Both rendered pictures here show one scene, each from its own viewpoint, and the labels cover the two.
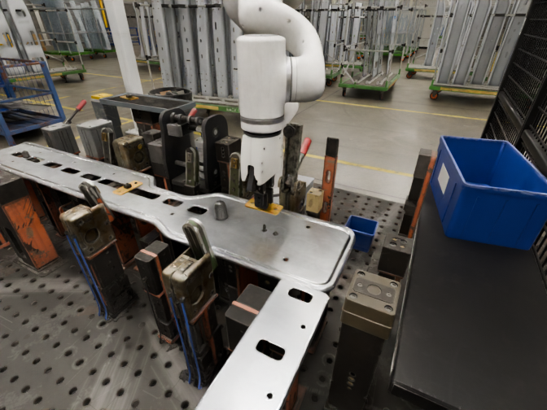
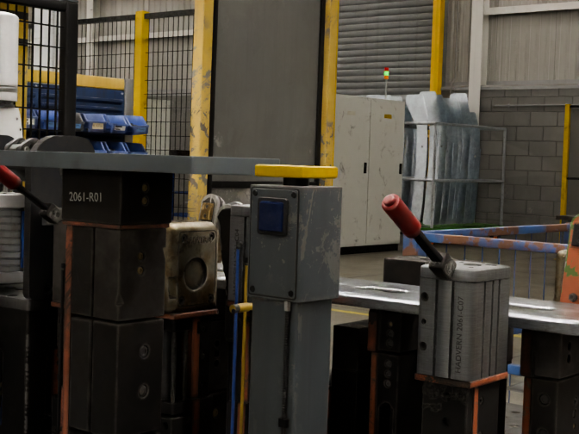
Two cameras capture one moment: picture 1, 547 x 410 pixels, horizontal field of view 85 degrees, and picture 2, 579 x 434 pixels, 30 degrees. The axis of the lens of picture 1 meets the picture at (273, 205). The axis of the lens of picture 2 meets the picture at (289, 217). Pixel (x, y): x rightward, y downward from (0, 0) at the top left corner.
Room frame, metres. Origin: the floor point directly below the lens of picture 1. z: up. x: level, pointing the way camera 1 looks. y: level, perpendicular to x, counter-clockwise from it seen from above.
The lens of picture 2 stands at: (2.37, 0.93, 1.16)
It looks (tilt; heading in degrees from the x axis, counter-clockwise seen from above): 3 degrees down; 191
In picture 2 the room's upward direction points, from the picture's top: 2 degrees clockwise
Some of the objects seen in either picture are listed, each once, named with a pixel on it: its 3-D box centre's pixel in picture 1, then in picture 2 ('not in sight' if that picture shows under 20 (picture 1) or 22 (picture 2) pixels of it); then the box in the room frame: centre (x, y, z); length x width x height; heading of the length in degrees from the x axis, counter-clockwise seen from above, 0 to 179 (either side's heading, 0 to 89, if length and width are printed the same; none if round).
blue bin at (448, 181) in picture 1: (479, 184); not in sight; (0.64, -0.49, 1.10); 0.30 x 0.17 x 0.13; 163
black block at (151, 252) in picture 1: (164, 296); not in sight; (0.52, 0.27, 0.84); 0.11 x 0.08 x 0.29; 153
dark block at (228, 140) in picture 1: (233, 198); not in sight; (0.88, 0.14, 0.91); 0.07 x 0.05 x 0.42; 153
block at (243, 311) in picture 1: (254, 347); not in sight; (0.38, 0.04, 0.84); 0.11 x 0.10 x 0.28; 153
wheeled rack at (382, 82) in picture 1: (376, 48); not in sight; (7.30, -2.24, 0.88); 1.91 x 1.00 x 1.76; 153
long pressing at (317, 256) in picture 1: (121, 189); (189, 268); (0.79, 0.46, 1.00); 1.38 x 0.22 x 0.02; 63
